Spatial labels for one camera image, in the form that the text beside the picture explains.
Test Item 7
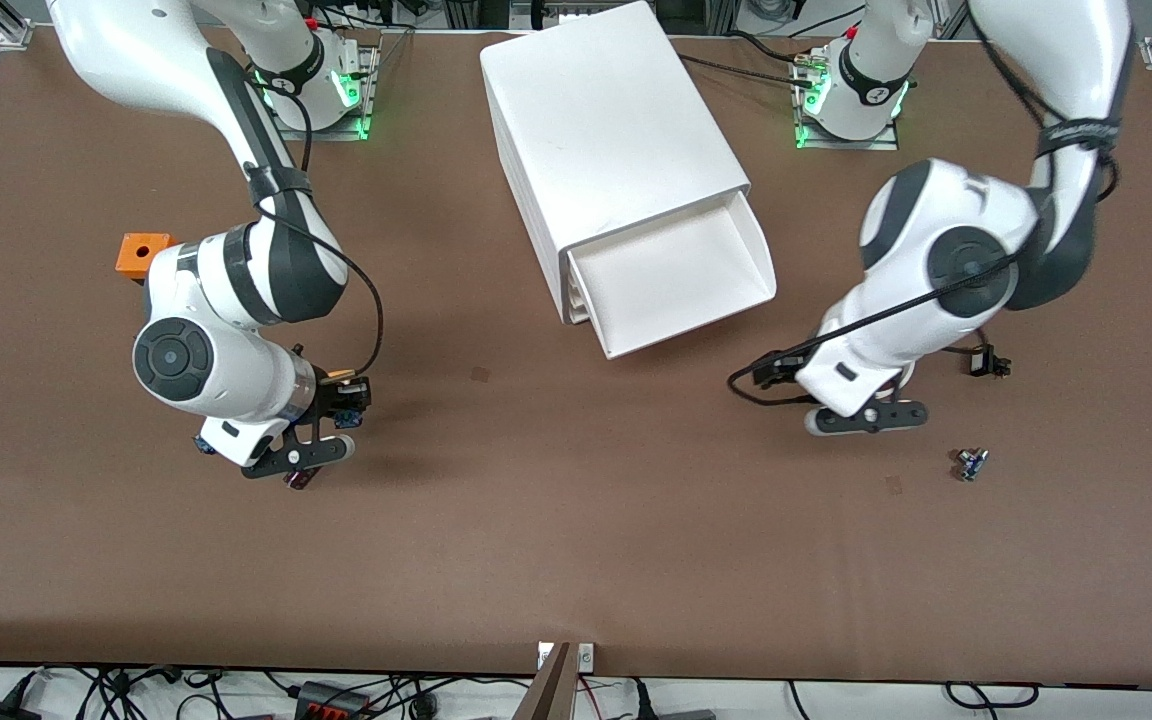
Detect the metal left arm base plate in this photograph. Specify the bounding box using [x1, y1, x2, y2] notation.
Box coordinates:
[794, 45, 900, 152]

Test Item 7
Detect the white drawer with handle notch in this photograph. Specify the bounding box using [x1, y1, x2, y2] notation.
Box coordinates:
[570, 190, 778, 361]

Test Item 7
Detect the black braided base cable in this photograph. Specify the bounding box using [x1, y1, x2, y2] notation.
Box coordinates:
[678, 52, 819, 93]

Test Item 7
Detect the white drawer cabinet shell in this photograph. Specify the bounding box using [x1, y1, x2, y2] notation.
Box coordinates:
[479, 0, 752, 326]

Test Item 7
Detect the orange box with hole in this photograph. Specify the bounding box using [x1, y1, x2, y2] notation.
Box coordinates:
[116, 232, 177, 284]

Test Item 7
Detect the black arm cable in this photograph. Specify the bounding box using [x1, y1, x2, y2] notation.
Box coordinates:
[254, 80, 385, 383]
[729, 20, 1122, 406]

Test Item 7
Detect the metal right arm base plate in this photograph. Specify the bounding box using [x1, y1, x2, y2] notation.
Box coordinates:
[266, 45, 379, 142]

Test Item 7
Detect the brown wooden post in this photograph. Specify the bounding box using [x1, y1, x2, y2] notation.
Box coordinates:
[514, 642, 577, 720]

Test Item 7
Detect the black orange power strip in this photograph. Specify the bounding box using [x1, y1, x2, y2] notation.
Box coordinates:
[296, 681, 374, 720]

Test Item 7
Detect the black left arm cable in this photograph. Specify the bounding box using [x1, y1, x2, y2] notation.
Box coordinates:
[729, 20, 1122, 406]

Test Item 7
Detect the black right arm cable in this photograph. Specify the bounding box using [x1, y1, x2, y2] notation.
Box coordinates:
[254, 80, 385, 383]

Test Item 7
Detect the white edge bracket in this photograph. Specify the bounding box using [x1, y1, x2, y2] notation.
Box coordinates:
[536, 642, 595, 671]

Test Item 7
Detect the small black switch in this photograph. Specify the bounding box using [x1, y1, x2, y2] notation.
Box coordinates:
[966, 343, 1013, 381]

